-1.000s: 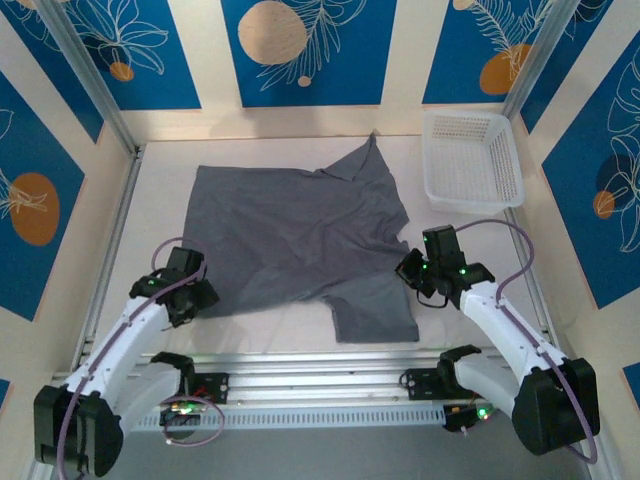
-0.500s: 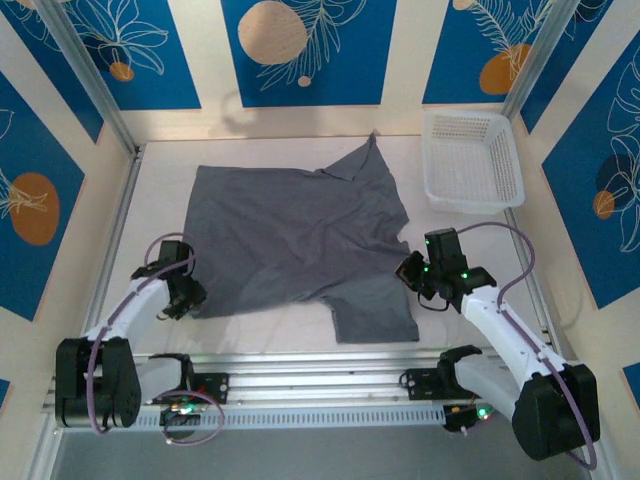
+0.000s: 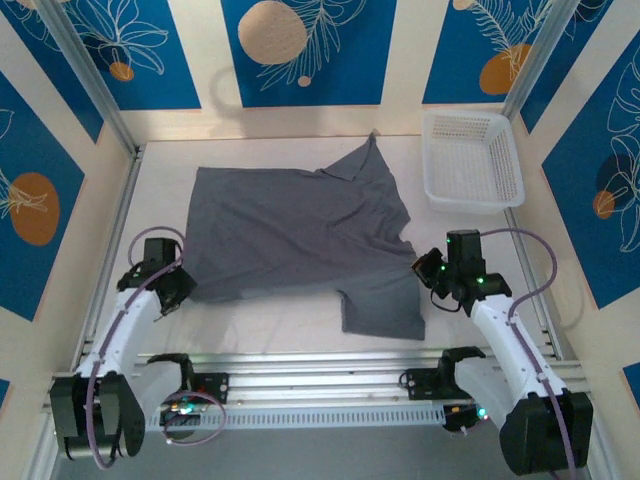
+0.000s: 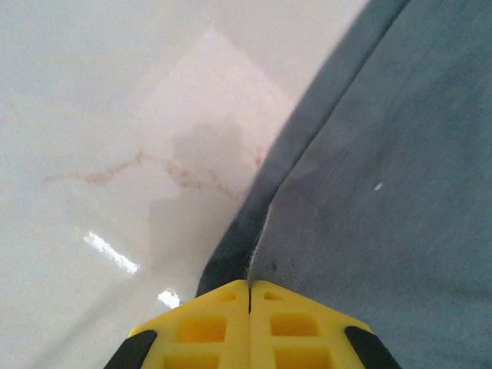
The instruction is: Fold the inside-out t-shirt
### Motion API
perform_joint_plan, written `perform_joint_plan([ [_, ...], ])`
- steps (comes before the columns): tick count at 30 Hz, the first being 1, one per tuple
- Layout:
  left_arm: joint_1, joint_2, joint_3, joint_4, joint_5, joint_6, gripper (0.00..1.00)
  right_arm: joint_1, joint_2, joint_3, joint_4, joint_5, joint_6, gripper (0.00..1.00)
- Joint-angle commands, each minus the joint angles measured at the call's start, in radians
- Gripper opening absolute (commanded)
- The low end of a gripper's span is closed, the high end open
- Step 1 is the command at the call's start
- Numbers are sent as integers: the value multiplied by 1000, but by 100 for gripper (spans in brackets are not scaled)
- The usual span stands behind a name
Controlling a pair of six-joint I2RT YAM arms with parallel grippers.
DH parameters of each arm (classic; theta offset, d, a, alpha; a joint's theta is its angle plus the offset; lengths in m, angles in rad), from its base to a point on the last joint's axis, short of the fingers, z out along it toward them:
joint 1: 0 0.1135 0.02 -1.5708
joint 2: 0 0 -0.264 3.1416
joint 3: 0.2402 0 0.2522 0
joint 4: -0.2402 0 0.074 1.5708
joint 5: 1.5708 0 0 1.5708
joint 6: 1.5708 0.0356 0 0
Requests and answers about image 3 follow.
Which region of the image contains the grey t-shirt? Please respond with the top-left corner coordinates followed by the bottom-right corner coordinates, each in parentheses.
top-left (183, 128), bottom-right (427, 342)

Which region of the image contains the white perforated plastic basket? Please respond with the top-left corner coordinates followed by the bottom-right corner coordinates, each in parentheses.
top-left (420, 109), bottom-right (527, 216)

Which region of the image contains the circuit board with LEDs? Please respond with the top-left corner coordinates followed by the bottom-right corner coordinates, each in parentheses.
top-left (158, 397), bottom-right (214, 430)
top-left (442, 402), bottom-right (496, 435)

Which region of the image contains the white table cover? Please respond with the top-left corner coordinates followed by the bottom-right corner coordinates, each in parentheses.
top-left (107, 134), bottom-right (551, 357)

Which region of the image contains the left gripper thin black cable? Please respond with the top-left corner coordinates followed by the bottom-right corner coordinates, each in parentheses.
top-left (153, 298), bottom-right (182, 322)

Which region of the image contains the gripper thin black cable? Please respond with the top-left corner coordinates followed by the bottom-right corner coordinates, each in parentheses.
top-left (153, 298), bottom-right (182, 322)
top-left (429, 284), bottom-right (464, 314)

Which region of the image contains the right gripper thin black cable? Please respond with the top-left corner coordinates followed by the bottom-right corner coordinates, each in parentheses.
top-left (429, 284), bottom-right (464, 314)

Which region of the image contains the aluminium base frame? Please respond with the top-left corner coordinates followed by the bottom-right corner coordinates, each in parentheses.
top-left (47, 349), bottom-right (586, 409)

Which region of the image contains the grey slotted cable duct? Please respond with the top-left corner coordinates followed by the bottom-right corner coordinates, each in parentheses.
top-left (149, 405), bottom-right (447, 432)

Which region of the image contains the aluminium corner post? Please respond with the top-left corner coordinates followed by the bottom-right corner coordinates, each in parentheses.
top-left (37, 0), bottom-right (146, 159)
top-left (501, 0), bottom-right (584, 121)

